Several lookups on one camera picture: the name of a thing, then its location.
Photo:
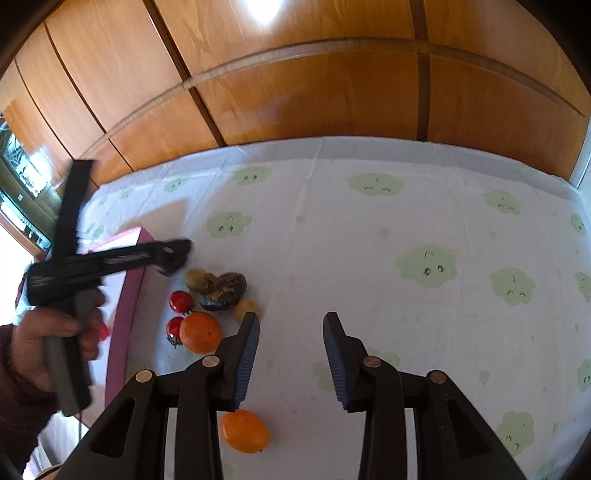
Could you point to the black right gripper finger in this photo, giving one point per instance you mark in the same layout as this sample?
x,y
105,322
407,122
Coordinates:
x,y
128,440
453,441

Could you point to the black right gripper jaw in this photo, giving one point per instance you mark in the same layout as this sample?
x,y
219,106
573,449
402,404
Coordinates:
x,y
172,255

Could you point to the large textured orange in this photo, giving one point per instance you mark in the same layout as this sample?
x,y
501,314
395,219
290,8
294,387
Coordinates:
x,y
200,333

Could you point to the person's left hand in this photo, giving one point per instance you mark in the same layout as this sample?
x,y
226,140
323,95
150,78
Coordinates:
x,y
28,340

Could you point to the tan longan upper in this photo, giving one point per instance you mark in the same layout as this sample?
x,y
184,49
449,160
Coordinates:
x,y
198,280

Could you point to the tan longan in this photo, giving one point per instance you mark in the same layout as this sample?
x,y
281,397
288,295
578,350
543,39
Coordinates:
x,y
244,307
198,280

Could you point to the red cherry tomato upper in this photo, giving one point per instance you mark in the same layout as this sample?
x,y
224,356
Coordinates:
x,y
181,302

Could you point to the red cherry tomato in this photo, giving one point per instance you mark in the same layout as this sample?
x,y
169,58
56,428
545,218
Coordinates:
x,y
172,331
181,302

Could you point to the dark brown water chestnut large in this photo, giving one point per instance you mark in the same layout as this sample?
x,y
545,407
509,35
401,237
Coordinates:
x,y
224,293

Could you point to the red cherry tomato lower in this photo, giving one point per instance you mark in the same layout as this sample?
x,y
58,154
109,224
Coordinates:
x,y
172,331

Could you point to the tan longan lower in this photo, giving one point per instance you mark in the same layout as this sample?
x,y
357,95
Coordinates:
x,y
244,307

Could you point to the pink shallow tray box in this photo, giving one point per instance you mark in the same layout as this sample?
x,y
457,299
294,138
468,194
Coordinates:
x,y
121,291

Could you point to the dark glass door cabinet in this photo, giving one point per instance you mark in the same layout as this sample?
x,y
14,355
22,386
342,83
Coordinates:
x,y
28,199

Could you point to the smooth orange kumquat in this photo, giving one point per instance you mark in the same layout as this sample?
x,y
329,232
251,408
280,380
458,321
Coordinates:
x,y
244,431

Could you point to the white cloud-print tablecloth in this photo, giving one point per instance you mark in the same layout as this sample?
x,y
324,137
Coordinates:
x,y
435,257

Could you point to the wooden wall cabinet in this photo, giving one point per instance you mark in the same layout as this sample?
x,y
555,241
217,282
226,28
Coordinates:
x,y
133,84

